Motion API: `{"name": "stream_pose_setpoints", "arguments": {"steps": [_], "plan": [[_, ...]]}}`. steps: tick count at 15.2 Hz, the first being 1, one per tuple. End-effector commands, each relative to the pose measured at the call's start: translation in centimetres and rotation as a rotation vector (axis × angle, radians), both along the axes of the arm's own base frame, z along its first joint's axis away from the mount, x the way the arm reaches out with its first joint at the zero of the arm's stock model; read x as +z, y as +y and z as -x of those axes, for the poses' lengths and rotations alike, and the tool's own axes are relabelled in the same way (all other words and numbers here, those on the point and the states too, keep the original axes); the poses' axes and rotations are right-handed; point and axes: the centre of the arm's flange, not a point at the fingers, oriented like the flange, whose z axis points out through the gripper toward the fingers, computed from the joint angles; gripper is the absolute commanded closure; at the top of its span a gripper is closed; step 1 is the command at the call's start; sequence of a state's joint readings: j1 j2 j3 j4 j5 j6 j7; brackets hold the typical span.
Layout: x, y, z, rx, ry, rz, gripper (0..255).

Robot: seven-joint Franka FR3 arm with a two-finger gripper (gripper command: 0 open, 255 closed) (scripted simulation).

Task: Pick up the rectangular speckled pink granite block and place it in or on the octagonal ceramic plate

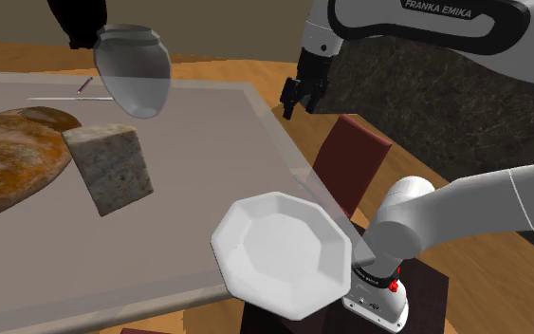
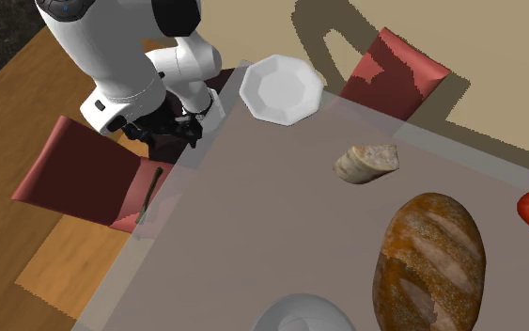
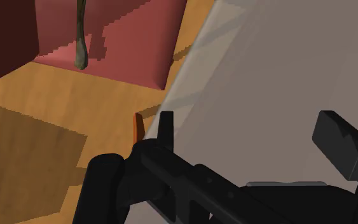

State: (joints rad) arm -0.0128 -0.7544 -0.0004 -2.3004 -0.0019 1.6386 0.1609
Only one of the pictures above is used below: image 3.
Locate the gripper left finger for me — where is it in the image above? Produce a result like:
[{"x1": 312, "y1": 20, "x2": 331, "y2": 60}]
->
[{"x1": 72, "y1": 110, "x2": 291, "y2": 224}]

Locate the olive brown club-shaped rod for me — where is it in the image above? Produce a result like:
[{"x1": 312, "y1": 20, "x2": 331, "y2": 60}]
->
[{"x1": 74, "y1": 0, "x2": 90, "y2": 71}]

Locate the grey table with orange legs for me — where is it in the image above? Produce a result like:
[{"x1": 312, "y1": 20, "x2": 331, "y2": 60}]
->
[{"x1": 124, "y1": 0, "x2": 358, "y2": 224}]

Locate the red robot stand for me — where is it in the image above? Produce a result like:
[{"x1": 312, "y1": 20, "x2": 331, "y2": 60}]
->
[{"x1": 0, "y1": 0, "x2": 188, "y2": 92}]

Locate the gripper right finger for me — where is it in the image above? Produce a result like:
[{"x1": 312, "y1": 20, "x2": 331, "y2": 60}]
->
[{"x1": 311, "y1": 109, "x2": 358, "y2": 224}]

